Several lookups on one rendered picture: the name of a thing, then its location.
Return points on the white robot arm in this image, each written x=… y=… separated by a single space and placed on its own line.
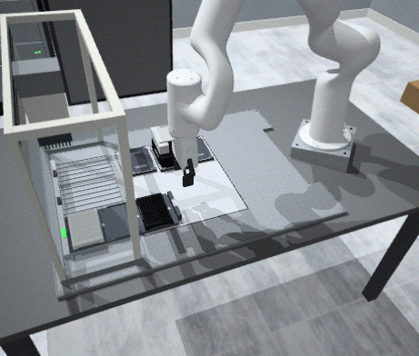
x=353 y=46

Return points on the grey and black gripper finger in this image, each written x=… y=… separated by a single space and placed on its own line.
x=176 y=165
x=188 y=178

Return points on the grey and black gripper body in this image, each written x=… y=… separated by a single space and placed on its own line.
x=180 y=149

